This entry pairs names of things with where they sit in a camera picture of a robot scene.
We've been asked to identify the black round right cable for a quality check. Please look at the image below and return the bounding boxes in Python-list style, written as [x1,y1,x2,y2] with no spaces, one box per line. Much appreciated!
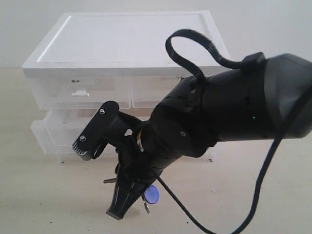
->
[156,87,312,234]

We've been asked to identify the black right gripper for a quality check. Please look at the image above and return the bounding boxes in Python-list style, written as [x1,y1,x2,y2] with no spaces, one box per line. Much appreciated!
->
[106,111,161,220]

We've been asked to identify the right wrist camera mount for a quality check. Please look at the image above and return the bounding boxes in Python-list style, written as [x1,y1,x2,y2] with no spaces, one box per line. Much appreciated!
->
[72,101,119,161]

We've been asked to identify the top left small drawer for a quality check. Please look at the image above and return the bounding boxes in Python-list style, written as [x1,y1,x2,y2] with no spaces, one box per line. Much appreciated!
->
[31,77,131,110]

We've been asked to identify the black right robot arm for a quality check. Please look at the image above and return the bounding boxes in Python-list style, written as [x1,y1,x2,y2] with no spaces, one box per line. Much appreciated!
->
[107,54,312,220]

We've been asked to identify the key bunch with blue tag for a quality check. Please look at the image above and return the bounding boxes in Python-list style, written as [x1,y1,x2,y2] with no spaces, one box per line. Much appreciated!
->
[103,176,161,215]

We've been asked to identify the black flat ribbon cable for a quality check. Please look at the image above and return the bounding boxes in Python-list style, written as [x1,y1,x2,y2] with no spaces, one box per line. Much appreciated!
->
[165,28,266,81]

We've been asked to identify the top right small drawer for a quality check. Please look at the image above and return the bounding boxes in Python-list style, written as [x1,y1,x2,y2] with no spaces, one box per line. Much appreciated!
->
[130,76,183,108]

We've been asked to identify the white translucent drawer cabinet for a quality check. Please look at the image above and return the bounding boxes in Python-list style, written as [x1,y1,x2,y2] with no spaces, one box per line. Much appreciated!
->
[21,10,232,164]

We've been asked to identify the small drawer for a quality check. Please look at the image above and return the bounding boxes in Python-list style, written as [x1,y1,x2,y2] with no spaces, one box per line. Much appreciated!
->
[31,77,131,110]
[130,76,183,108]

